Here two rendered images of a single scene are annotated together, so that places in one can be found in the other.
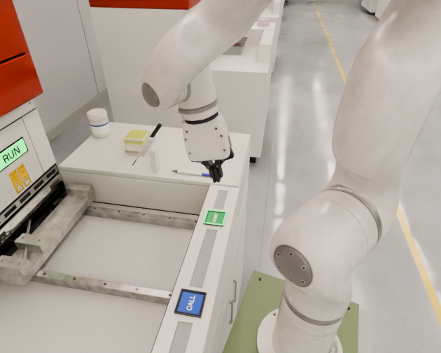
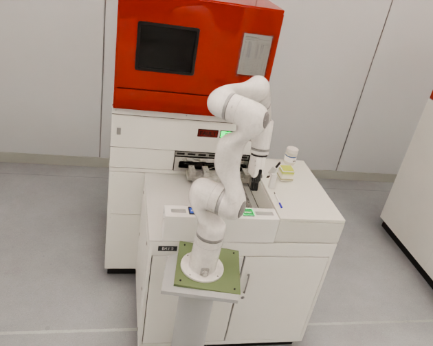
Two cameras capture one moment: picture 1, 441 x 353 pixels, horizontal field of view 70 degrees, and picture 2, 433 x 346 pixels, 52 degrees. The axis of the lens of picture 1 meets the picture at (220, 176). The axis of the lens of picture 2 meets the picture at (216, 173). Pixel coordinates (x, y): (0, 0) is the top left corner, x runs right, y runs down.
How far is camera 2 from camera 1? 1.66 m
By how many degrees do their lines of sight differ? 54
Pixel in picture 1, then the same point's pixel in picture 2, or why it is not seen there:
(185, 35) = not seen: hidden behind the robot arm
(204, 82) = (258, 139)
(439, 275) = not seen: outside the picture
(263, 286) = (229, 255)
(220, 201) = (263, 214)
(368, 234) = (211, 196)
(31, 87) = not seen: hidden behind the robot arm
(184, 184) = (269, 201)
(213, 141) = (253, 166)
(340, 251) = (197, 187)
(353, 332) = (220, 289)
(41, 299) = (185, 189)
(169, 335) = (179, 207)
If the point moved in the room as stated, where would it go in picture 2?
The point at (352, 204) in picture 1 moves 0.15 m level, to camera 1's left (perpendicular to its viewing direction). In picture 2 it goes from (218, 187) to (206, 168)
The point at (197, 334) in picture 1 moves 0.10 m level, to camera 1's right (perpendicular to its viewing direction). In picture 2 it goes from (182, 214) to (188, 227)
